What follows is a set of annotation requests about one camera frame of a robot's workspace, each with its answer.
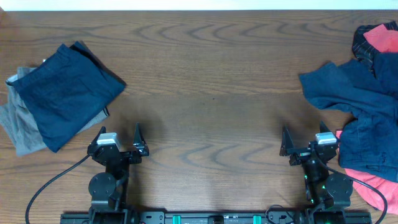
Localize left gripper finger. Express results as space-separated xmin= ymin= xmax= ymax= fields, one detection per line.
xmin=90 ymin=126 xmax=106 ymax=146
xmin=133 ymin=123 xmax=149 ymax=156

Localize blue denim shorts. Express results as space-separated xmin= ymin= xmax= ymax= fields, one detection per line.
xmin=299 ymin=53 xmax=397 ymax=182

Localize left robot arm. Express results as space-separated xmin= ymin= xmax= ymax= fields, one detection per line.
xmin=87 ymin=123 xmax=149 ymax=224

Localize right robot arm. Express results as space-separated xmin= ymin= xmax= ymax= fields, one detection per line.
xmin=279 ymin=123 xmax=353 ymax=223

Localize folded navy blue garment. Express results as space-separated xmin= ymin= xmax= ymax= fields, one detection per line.
xmin=11 ymin=42 xmax=126 ymax=152

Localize folded grey garment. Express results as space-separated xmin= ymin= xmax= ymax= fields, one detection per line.
xmin=0 ymin=66 xmax=110 ymax=157

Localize black patterned garment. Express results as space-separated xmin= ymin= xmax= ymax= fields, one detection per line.
xmin=352 ymin=21 xmax=397 ymax=73

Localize red printed t-shirt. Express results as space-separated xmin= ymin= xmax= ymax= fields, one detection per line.
xmin=337 ymin=22 xmax=397 ymax=214

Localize right black cable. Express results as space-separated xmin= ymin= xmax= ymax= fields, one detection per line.
xmin=313 ymin=149 xmax=389 ymax=224

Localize black cable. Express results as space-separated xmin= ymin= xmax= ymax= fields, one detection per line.
xmin=313 ymin=149 xmax=389 ymax=224
xmin=24 ymin=154 xmax=91 ymax=224

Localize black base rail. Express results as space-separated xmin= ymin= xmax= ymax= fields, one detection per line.
xmin=60 ymin=209 xmax=372 ymax=224

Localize left black cable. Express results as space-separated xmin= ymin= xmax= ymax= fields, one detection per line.
xmin=24 ymin=154 xmax=91 ymax=224

